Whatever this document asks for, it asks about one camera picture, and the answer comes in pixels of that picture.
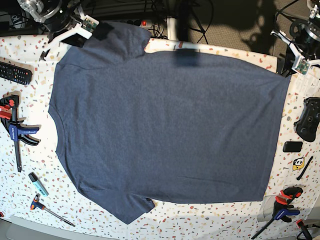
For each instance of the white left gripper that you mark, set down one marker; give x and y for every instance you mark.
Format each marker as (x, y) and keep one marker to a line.
(300, 64)

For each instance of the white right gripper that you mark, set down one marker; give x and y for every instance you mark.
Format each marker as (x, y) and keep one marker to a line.
(84, 26)

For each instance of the blue grey T-shirt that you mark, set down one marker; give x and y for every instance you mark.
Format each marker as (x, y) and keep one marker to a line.
(176, 126)

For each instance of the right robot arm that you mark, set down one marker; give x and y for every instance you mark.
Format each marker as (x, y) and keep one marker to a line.
(65, 21)

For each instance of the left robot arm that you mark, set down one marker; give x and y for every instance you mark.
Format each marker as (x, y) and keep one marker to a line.
(303, 49)

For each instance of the white paper sheet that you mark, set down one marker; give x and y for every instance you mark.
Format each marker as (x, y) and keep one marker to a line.
(307, 85)

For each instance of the white power strip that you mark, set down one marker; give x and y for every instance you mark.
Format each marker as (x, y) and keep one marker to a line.
(146, 24)

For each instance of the black TV remote control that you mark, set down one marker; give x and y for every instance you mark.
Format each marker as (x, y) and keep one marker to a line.
(15, 74)

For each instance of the white metal table leg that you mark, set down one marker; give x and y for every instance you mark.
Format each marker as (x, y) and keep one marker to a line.
(171, 23)

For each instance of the black game controller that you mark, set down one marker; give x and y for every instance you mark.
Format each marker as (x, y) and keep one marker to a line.
(306, 126)

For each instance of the blue black bar clamp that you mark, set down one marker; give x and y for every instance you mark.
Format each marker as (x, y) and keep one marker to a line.
(9, 118)

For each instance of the small black rectangular case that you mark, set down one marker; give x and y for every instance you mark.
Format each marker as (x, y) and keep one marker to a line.
(292, 146)

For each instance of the yellow panda sticker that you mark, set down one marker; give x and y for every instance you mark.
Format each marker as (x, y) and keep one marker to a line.
(298, 163)

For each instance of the thin black strip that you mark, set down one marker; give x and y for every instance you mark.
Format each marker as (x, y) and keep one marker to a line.
(305, 168)

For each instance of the light blue highlighter marker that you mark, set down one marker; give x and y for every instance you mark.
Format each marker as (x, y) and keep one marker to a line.
(38, 184)

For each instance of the terrazzo pattern tablecloth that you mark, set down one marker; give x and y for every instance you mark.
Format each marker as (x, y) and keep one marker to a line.
(168, 221)

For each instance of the blue red bar clamp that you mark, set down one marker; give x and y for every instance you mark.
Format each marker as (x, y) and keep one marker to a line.
(283, 208)

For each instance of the red black corner clamp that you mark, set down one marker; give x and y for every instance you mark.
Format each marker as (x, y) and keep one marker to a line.
(304, 233)

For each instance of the orange blue T-handle screwdriver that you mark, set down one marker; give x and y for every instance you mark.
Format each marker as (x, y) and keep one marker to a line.
(36, 204)

